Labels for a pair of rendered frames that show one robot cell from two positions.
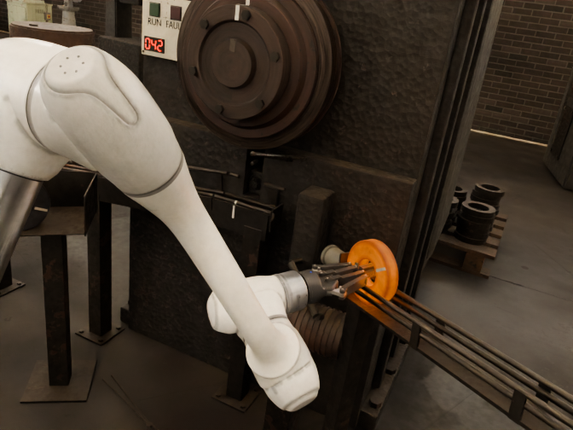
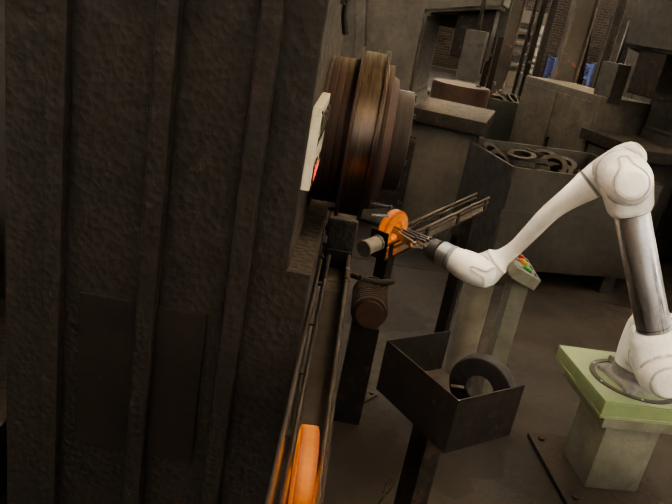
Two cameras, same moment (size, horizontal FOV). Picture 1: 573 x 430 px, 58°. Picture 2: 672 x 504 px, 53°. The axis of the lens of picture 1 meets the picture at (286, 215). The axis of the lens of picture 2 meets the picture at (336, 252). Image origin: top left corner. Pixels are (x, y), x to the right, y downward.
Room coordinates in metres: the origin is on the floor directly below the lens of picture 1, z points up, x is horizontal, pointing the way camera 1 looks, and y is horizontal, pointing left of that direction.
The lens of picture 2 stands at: (2.17, 1.86, 1.46)
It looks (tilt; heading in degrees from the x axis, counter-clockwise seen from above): 20 degrees down; 248
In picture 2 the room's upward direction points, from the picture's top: 10 degrees clockwise
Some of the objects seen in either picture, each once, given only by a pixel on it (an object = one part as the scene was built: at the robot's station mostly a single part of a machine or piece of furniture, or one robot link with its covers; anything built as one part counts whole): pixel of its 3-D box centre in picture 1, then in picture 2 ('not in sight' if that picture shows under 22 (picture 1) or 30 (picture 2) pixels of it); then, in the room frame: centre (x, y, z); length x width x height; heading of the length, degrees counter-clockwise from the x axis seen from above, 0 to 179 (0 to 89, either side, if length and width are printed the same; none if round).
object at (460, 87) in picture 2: not in sight; (451, 127); (-1.32, -4.13, 0.45); 0.59 x 0.59 x 0.89
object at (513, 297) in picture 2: not in sight; (504, 326); (0.50, -0.21, 0.31); 0.24 x 0.16 x 0.62; 68
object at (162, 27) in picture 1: (176, 30); (316, 138); (1.67, 0.42, 1.15); 0.26 x 0.02 x 0.18; 68
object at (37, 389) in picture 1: (49, 289); (421, 485); (1.35, 0.70, 0.36); 0.26 x 0.20 x 0.72; 103
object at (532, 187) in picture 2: not in sight; (541, 211); (-0.68, -1.64, 0.39); 1.03 x 0.83 x 0.77; 173
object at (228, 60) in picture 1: (236, 63); (397, 141); (1.35, 0.18, 1.11); 0.28 x 0.06 x 0.28; 68
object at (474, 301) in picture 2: not in sight; (465, 334); (0.67, -0.23, 0.26); 0.12 x 0.12 x 0.52
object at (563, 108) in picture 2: not in sight; (565, 151); (-1.81, -2.96, 0.55); 1.10 x 0.53 x 1.10; 88
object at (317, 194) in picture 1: (311, 229); (337, 249); (1.36, -0.08, 0.68); 0.11 x 0.08 x 0.24; 158
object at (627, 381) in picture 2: not in sight; (631, 370); (0.37, 0.34, 0.43); 0.22 x 0.18 x 0.06; 85
